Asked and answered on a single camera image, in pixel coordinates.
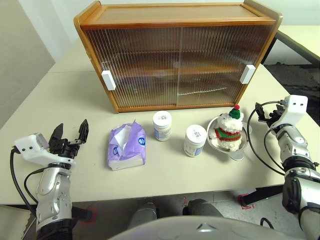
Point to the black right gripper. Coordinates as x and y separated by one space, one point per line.
275 118

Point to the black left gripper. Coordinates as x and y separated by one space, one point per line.
63 150

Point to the white plush snowman toy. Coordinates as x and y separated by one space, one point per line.
230 140

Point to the silver metal bowl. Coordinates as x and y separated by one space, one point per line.
236 155

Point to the purple tissue pack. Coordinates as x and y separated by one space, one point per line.
135 142

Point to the white plastic bottle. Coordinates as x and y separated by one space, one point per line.
162 125
195 141

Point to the ribbed clear sliding door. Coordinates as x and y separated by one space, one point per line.
140 70
212 62

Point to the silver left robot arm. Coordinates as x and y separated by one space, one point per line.
50 185

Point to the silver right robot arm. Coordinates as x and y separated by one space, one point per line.
292 142

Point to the wooden cabinet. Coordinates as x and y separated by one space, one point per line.
175 13

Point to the black table foot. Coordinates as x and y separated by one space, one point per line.
265 193

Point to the dark grey rounded shape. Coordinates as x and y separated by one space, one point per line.
143 213
203 207

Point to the silver robot torso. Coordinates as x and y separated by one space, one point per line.
200 232

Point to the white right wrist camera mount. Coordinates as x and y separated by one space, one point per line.
296 107

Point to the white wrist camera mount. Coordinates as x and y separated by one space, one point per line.
32 150
296 107

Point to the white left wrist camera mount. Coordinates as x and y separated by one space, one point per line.
32 150

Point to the cream side table black frame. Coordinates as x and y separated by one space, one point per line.
300 37

